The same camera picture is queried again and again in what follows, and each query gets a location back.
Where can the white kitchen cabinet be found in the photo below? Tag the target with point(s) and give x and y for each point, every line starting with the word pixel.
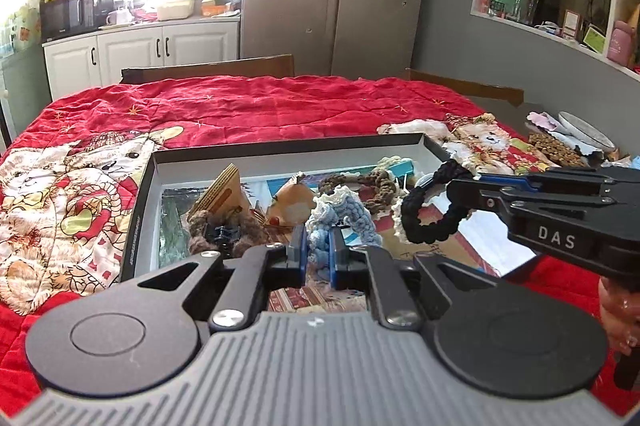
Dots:
pixel 130 51

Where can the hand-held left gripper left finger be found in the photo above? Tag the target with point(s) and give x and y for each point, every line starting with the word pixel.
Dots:
pixel 300 253

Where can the black microwave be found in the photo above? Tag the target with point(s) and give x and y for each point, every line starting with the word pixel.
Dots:
pixel 65 14

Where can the cream plastic container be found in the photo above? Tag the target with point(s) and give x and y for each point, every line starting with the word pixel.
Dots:
pixel 176 10

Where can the brown fuzzy hair claw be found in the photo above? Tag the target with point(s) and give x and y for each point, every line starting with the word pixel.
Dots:
pixel 200 236

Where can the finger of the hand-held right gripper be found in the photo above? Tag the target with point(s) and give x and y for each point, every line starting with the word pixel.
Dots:
pixel 500 179
pixel 470 196

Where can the glass pitcher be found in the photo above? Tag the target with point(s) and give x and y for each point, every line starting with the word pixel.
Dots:
pixel 525 4

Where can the white mug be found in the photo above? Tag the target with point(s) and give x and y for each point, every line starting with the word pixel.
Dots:
pixel 119 17

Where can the black scrunchie with cream trim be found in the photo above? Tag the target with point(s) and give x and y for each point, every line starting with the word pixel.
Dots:
pixel 415 226

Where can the wooden chair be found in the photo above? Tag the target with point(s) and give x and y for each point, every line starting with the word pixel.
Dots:
pixel 475 89
pixel 225 67

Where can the pink cloth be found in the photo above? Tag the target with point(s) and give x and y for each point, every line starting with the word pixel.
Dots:
pixel 541 120

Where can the black cardboard box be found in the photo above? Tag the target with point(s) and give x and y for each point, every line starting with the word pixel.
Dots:
pixel 135 231

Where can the small picture frame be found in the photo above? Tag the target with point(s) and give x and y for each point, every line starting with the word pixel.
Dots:
pixel 571 24

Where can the triangular snack packet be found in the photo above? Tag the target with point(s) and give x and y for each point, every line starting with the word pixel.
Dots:
pixel 292 203
pixel 225 196

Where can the brown patterned mat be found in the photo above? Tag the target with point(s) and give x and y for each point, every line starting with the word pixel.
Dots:
pixel 555 149

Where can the small green box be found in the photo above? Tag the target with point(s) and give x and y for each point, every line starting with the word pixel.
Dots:
pixel 594 39

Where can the white plate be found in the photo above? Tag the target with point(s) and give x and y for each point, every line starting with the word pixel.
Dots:
pixel 585 129

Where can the pink jar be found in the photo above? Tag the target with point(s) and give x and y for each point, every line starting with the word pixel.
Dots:
pixel 620 46

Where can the person's right hand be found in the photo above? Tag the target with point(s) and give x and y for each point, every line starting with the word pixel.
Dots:
pixel 617 321

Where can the blue scrunchie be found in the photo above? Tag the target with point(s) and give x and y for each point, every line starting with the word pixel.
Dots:
pixel 350 211

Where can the brown scrunchie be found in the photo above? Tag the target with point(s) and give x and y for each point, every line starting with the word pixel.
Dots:
pixel 382 186

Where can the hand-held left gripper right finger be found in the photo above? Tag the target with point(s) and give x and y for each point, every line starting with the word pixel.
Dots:
pixel 337 253

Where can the red printed blanket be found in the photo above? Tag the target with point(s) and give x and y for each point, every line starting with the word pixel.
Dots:
pixel 250 106

